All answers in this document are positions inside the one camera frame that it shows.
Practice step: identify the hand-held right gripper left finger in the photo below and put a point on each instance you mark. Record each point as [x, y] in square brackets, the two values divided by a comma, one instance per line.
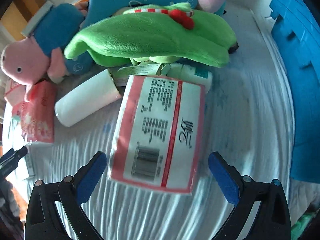
[90, 177]

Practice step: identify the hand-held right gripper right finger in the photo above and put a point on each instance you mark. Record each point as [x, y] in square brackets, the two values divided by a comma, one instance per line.
[223, 177]

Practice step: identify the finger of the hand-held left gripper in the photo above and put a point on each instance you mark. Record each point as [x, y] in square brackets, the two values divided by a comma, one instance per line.
[15, 155]

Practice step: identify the small pink tissue pack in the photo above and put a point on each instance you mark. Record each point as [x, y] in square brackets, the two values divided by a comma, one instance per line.
[37, 112]

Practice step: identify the large pink tissue pack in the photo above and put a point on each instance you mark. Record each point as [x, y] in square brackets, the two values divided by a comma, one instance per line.
[160, 130]

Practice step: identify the blue plastic crate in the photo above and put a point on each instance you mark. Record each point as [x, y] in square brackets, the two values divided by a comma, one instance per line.
[295, 67]

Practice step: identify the small white carton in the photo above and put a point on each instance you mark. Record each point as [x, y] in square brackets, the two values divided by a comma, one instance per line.
[28, 165]

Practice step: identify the pink carton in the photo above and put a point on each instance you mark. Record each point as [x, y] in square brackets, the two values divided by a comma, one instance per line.
[13, 92]

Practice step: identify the white cylindrical bottle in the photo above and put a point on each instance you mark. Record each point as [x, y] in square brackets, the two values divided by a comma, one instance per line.
[85, 100]

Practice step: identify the large pink pig plush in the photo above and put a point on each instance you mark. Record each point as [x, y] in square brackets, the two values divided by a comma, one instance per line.
[20, 62]

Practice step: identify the white teal box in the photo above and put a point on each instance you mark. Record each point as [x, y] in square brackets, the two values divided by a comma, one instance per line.
[197, 73]

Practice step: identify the pale cardboard carton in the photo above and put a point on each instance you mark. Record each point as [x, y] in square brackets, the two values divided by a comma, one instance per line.
[140, 71]

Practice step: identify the white flat box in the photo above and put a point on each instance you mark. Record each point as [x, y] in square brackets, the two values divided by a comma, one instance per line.
[37, 17]

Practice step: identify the green plush toy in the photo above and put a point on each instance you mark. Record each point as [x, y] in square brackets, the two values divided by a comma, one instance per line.
[150, 35]

